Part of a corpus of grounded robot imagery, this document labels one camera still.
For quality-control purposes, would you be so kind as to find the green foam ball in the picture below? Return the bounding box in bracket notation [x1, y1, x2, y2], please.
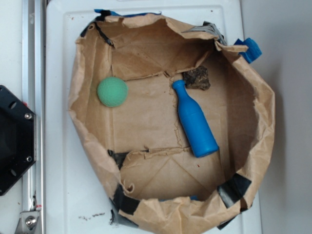
[97, 77, 129, 107]

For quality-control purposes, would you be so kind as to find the brown paper bag tray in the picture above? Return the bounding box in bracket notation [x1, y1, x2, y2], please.
[69, 11, 275, 234]

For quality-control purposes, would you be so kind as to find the blue plastic bottle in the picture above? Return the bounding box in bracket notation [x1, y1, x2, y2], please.
[172, 80, 219, 158]

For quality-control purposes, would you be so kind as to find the dark brown rock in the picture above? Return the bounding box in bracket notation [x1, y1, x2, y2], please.
[182, 66, 211, 91]

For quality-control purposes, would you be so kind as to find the white plastic tray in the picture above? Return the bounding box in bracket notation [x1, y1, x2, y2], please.
[44, 0, 263, 234]

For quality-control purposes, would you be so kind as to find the blue tape piece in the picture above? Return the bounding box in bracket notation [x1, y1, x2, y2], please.
[234, 38, 262, 64]

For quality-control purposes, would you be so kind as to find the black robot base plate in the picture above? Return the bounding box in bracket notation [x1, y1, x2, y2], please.
[0, 85, 36, 196]

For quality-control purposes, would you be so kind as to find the aluminium frame rail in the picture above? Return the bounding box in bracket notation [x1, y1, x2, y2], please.
[15, 0, 47, 234]

